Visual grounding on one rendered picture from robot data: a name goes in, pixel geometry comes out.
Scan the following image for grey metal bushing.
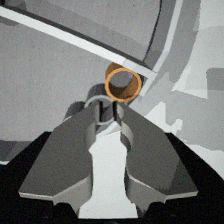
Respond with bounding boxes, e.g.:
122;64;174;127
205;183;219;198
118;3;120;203
85;83;115;125

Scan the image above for bronze bushing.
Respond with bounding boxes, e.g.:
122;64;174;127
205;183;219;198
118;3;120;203
105;62;142;102

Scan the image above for grey metal sleeve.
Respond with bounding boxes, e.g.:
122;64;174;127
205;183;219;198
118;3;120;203
62;101;86;123

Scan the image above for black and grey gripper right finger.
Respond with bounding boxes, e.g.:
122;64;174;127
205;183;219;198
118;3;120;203
112;100;224;224

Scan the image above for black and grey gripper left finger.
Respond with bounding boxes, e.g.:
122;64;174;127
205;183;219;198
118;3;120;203
0;100;103;224

